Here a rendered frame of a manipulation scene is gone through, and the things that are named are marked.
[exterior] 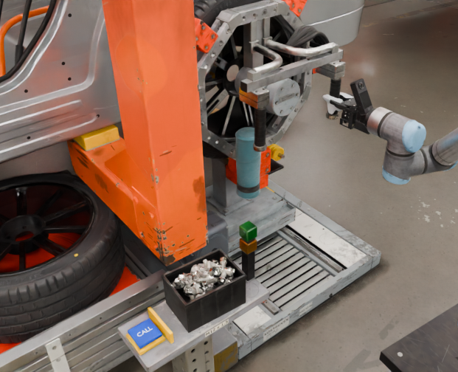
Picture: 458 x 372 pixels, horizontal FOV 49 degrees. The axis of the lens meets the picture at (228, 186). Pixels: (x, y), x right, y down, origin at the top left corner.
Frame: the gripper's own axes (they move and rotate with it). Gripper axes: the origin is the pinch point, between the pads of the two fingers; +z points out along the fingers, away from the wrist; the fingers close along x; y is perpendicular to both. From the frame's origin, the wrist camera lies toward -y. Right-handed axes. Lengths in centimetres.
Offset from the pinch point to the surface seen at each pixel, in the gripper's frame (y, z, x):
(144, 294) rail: 46, 0, -81
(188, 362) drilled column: 52, -26, -82
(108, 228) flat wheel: 33, 22, -80
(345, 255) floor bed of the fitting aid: 75, -9, 10
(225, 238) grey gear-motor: 48, 7, -43
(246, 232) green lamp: 17, -23, -57
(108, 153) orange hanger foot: 15, 38, -69
